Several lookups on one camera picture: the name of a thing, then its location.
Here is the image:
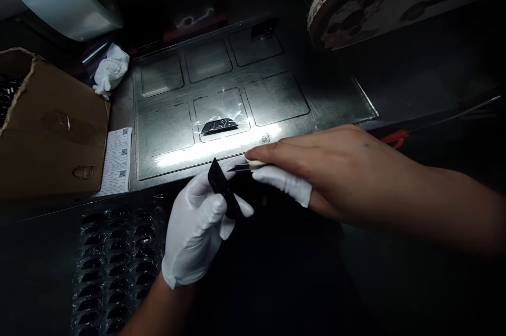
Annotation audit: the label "person's left hand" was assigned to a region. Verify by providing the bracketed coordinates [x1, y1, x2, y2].
[161, 161, 255, 290]

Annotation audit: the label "person's right hand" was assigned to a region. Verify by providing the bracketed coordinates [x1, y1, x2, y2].
[245, 124, 422, 232]

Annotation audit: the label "black plastic part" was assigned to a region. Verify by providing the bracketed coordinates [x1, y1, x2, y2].
[208, 157, 242, 221]

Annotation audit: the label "metal tweezers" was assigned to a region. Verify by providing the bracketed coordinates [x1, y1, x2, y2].
[226, 159, 270, 173]

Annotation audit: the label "clear tray of black parts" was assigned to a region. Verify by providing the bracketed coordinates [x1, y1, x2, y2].
[70, 193, 168, 336]

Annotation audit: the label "white label sheet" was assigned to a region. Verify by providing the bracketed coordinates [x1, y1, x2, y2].
[93, 127, 133, 198]

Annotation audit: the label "black part in clear film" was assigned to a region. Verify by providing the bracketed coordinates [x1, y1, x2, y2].
[200, 116, 239, 136]

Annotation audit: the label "metal jig plate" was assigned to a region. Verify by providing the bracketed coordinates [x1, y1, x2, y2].
[132, 21, 380, 182]

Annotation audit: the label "brown cardboard box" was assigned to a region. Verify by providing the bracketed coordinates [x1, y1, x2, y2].
[0, 47, 112, 201]

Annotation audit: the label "round perforated metal disc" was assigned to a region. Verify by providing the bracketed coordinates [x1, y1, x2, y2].
[307, 0, 506, 52]

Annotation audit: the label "crumpled white glove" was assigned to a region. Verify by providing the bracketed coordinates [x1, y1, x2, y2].
[92, 42, 131, 101]

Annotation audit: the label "red cord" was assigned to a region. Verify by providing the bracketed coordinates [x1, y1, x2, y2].
[381, 128, 408, 150]

